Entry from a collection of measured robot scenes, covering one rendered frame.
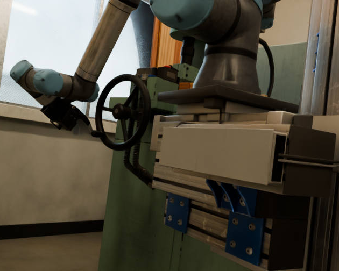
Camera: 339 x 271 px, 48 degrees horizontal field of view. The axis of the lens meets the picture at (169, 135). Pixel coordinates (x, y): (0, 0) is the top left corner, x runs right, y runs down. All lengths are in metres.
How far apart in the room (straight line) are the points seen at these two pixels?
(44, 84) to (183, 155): 0.64
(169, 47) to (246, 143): 2.82
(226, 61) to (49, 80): 0.57
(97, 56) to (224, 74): 0.52
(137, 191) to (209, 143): 1.04
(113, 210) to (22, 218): 1.17
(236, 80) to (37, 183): 2.13
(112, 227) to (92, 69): 0.75
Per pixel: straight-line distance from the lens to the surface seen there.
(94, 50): 1.21
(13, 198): 2.70
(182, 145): 0.63
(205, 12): 0.74
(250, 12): 0.85
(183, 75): 1.65
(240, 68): 0.81
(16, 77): 1.28
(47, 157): 2.76
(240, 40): 0.83
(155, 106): 1.43
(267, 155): 0.48
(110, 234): 1.71
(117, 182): 1.67
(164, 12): 0.75
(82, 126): 1.41
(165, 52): 3.26
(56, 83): 1.19
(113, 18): 1.19
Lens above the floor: 0.69
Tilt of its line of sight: 2 degrees up
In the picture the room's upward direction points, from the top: 7 degrees clockwise
